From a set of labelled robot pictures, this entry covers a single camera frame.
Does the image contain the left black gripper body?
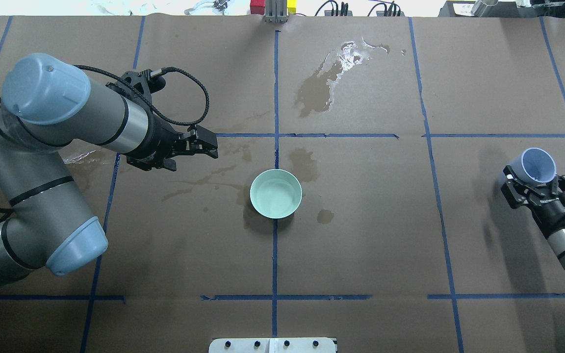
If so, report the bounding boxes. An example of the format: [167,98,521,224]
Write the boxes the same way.
[108,71,186,171]

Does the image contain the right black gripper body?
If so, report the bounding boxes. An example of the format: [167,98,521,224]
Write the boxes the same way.
[510,182,565,235]

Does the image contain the light blue plastic cup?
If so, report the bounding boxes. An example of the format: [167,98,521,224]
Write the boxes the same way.
[509,147,557,186]

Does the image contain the mint green bowl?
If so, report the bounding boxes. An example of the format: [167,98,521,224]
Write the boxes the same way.
[249,169,303,219]

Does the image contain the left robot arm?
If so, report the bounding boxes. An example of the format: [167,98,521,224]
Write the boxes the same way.
[0,53,218,288]

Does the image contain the red blue yellow blocks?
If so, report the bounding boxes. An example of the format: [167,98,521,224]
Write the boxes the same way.
[250,0,297,14]

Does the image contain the red black connector block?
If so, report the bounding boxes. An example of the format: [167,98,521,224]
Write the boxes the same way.
[320,0,354,17]

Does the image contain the small metal cup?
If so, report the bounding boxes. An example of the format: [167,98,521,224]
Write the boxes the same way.
[470,0,499,18]

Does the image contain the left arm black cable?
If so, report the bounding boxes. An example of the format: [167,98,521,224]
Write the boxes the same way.
[74,65,210,126]

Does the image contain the aluminium frame post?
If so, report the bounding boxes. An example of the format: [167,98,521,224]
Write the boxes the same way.
[264,0,289,23]

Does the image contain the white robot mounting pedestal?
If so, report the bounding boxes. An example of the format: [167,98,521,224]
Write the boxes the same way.
[208,337,339,353]

